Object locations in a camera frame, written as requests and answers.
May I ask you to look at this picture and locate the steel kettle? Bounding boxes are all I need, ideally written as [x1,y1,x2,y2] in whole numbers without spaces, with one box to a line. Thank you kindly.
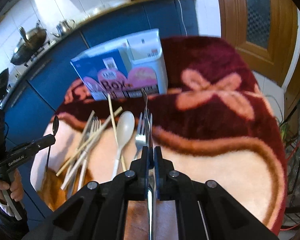
[51,19,76,38]

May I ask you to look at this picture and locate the red pink floral blanket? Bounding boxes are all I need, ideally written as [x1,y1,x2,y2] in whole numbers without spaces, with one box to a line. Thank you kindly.
[30,36,287,235]

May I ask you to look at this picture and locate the cream plastic spoon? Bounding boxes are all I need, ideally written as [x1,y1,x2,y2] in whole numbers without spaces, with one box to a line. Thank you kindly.
[111,111,135,179]

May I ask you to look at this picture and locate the blue white utensil holder box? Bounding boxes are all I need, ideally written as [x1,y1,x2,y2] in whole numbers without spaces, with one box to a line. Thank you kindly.
[70,29,168,101]

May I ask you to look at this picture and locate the blue kitchen base cabinets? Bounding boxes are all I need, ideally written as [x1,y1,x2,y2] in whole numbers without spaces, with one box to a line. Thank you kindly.
[0,0,199,221]

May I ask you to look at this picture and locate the gas stove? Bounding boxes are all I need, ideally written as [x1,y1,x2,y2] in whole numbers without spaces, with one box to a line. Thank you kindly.
[10,40,57,82]

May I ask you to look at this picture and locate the person's left hand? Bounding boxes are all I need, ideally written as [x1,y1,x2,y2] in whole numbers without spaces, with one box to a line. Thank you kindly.
[0,169,24,204]

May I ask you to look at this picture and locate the grey cables on floor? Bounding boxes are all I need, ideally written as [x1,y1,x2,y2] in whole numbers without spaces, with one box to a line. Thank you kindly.
[266,94,291,131]

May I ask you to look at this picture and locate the silver fork on blanket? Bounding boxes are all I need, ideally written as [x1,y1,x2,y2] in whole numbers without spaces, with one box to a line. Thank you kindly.
[133,113,146,160]

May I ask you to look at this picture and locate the white power cable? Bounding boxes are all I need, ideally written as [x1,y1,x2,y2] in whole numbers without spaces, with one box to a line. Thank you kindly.
[170,0,188,36]

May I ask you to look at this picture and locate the wooden door with glass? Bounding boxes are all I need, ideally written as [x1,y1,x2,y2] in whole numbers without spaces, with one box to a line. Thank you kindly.
[218,0,298,86]

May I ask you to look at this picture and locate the black wok on stove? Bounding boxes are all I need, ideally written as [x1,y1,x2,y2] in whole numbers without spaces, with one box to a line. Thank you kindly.
[10,20,47,62]

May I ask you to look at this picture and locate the silver metal fork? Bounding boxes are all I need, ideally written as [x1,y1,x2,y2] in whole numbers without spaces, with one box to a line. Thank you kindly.
[141,88,156,239]

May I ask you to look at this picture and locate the bamboo chopstick diagonal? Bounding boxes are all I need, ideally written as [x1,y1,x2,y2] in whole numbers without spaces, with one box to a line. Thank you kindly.
[56,107,123,176]

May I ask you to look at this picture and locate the black long-handled spoon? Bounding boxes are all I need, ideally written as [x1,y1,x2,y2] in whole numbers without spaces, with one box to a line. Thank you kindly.
[45,114,60,173]

